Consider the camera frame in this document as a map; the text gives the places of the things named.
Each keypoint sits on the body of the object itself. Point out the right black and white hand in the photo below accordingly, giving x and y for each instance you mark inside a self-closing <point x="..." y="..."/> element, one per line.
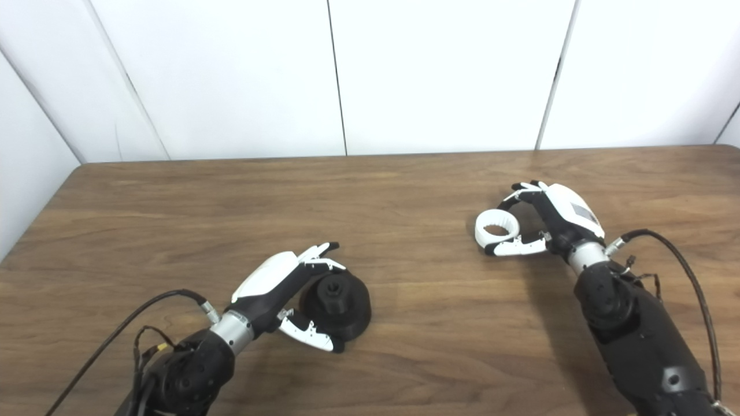
<point x="569" y="219"/>

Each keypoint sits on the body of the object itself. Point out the left black and white hand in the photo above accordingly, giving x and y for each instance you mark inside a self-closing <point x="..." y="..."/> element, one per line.
<point x="269" y="286"/>

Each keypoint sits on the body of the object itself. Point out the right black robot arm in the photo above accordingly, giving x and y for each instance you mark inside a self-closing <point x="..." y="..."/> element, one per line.
<point x="642" y="341"/>

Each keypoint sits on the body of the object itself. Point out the round black plastic part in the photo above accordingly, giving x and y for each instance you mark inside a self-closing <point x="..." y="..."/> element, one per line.
<point x="350" y="312"/>

